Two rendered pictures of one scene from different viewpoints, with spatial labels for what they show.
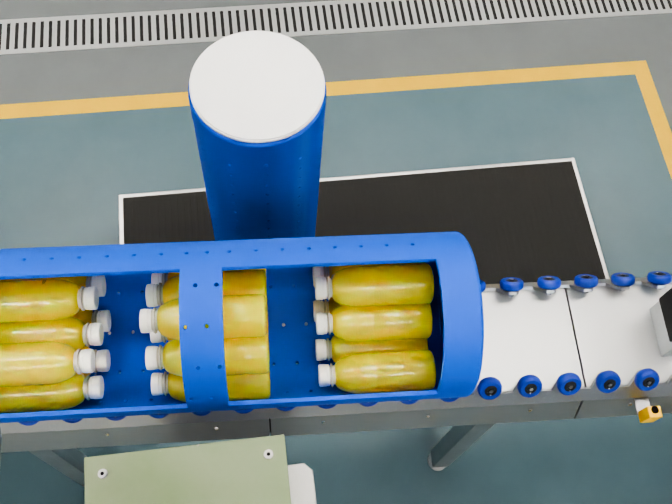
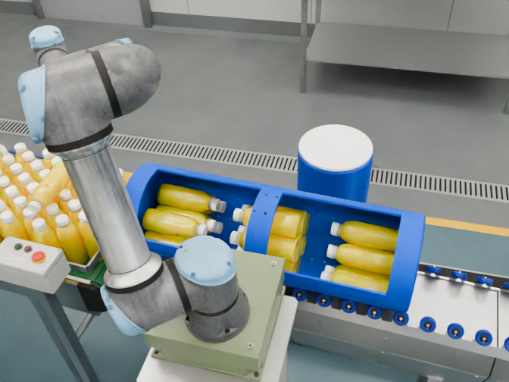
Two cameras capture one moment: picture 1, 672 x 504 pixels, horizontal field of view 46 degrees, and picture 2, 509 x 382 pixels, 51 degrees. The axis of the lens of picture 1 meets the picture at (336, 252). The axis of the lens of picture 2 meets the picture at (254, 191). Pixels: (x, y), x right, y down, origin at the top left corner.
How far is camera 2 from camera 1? 0.64 m
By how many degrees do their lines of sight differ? 28
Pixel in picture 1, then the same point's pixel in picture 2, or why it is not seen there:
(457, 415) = (405, 345)
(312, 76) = (366, 148)
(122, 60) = (279, 177)
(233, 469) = (253, 265)
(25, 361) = (173, 218)
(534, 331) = (469, 308)
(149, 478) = not seen: hidden behind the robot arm
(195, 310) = (262, 205)
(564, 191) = not seen: outside the picture
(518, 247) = not seen: hidden behind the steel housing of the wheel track
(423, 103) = (451, 236)
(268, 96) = (339, 151)
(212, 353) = (263, 227)
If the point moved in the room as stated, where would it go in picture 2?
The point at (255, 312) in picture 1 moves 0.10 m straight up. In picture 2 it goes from (293, 220) to (293, 194)
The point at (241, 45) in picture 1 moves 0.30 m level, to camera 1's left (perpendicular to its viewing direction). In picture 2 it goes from (332, 129) to (265, 110)
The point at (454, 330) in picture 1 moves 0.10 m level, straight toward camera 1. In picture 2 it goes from (401, 249) to (373, 268)
